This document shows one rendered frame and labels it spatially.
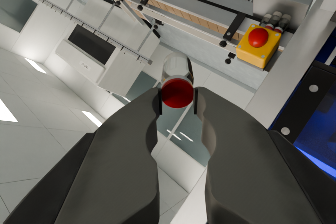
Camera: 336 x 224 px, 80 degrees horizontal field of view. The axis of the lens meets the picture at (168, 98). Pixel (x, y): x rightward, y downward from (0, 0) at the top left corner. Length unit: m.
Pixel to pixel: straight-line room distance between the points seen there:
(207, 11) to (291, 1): 0.25
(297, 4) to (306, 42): 0.10
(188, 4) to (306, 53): 0.41
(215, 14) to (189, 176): 4.84
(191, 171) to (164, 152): 0.84
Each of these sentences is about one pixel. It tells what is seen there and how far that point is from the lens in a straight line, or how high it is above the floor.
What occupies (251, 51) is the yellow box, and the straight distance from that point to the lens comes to 0.50.
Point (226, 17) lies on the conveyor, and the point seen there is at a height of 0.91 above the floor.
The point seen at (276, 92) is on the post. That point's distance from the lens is 0.48.
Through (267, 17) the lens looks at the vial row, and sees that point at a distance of 0.63.
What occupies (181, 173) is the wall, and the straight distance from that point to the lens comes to 5.37.
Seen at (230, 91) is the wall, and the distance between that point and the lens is 5.26.
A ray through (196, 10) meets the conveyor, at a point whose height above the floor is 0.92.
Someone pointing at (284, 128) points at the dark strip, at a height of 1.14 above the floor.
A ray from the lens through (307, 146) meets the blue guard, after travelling 0.47.
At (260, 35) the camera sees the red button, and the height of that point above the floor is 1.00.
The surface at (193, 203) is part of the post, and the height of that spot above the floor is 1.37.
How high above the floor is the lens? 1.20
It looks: 1 degrees up
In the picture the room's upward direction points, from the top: 147 degrees counter-clockwise
